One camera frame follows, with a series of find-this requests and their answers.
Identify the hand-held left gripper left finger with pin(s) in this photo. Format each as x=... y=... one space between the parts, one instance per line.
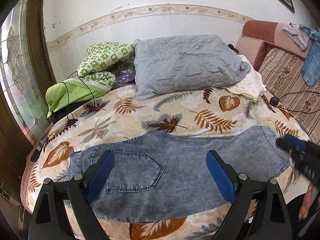
x=103 y=170

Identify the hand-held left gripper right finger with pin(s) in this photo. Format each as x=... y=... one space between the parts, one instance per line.
x=218 y=172

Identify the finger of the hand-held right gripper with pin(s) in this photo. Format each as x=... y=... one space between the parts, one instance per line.
x=290 y=147
x=295 y=138

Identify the blue denim pants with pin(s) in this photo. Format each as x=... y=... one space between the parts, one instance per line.
x=175 y=175

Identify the person's right hand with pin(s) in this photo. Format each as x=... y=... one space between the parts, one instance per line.
x=308 y=200

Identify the black charger adapter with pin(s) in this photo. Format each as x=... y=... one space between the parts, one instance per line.
x=274 y=101

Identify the cream folded cloth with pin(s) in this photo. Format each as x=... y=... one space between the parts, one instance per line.
x=247 y=85

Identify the leaf print blanket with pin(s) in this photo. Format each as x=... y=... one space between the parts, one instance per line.
x=180 y=107

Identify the light blue denim garment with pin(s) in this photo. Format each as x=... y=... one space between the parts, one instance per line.
x=311 y=62

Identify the purple plastic bag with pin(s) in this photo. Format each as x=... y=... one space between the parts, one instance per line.
x=125 y=77

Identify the grey garment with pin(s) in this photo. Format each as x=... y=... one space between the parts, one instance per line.
x=296 y=33

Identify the green patterned quilt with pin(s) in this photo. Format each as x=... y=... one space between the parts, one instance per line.
x=105 y=60

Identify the small black object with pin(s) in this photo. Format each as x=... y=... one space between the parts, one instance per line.
x=231 y=48

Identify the grey quilted pillow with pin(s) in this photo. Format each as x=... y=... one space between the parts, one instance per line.
x=182 y=65

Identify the pink brown sofa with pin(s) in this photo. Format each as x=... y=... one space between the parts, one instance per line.
x=257 y=30

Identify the wooden stained glass door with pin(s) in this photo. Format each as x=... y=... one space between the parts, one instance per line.
x=17 y=62

